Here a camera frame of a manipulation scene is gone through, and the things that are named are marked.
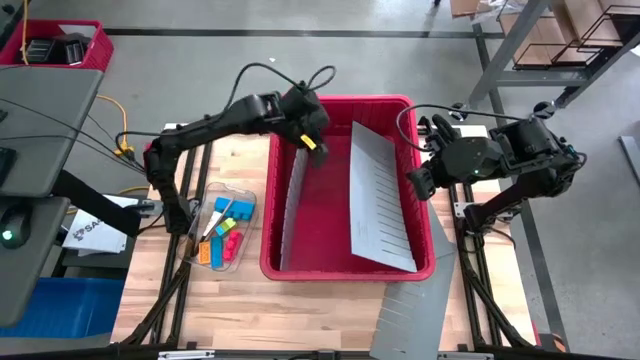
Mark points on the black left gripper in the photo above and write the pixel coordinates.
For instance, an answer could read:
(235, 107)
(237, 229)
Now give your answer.
(302, 117)

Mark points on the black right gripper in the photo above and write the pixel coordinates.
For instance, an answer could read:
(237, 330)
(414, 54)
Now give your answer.
(470, 157)

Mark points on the long grey slotted divider panel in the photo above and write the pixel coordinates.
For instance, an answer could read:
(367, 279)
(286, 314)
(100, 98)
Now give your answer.
(375, 200)
(294, 210)

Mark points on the large red plastic bin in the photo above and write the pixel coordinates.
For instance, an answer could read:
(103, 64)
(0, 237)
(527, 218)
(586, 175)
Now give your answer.
(325, 225)

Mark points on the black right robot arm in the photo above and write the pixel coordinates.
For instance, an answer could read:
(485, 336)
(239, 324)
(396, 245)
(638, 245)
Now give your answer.
(530, 145)

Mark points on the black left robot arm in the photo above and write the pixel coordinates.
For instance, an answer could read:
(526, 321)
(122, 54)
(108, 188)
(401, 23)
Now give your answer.
(215, 125)

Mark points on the yellow tag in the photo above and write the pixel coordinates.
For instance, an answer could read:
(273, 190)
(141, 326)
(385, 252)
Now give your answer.
(308, 141)

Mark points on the long blue toy brick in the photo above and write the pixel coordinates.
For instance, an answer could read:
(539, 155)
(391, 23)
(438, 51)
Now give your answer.
(240, 209)

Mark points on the clear plastic tray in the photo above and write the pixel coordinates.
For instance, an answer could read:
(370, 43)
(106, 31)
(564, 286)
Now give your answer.
(247, 240)

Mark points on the white printed tag card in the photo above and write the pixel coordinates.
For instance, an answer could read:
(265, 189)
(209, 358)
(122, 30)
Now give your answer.
(214, 222)

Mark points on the cardboard boxes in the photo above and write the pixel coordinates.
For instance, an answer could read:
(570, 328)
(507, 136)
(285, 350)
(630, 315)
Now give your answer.
(535, 35)

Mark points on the yellow toy brick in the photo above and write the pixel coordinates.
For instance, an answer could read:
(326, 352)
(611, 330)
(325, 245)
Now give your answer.
(204, 253)

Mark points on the grey metal bar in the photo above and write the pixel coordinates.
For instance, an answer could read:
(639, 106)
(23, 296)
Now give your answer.
(631, 160)

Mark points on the black bar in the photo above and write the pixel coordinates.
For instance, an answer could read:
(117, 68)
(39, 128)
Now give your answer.
(95, 202)

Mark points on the white printed paper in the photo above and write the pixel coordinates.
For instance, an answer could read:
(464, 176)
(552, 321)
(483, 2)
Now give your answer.
(95, 240)

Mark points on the small red crate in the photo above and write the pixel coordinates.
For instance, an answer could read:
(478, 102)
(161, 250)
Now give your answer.
(100, 55)

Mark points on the black electronic box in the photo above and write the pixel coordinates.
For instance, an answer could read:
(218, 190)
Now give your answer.
(72, 50)
(39, 51)

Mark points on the grey desk top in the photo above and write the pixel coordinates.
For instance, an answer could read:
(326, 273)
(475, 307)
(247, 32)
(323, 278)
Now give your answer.
(45, 120)

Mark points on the blue plastic bin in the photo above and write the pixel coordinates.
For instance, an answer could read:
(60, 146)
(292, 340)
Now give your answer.
(60, 307)

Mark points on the grey mouse platform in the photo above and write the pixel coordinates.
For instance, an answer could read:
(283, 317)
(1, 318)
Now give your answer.
(25, 280)

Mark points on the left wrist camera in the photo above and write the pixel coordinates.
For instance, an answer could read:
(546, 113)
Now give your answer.
(319, 120)

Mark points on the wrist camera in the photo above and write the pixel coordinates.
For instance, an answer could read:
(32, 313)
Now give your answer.
(319, 120)
(421, 184)

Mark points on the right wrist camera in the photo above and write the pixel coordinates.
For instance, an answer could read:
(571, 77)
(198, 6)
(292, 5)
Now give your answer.
(421, 184)

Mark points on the grey metal cart frame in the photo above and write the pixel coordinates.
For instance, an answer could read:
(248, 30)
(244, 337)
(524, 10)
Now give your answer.
(505, 45)

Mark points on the black table frame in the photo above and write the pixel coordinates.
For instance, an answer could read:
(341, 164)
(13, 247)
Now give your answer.
(176, 320)

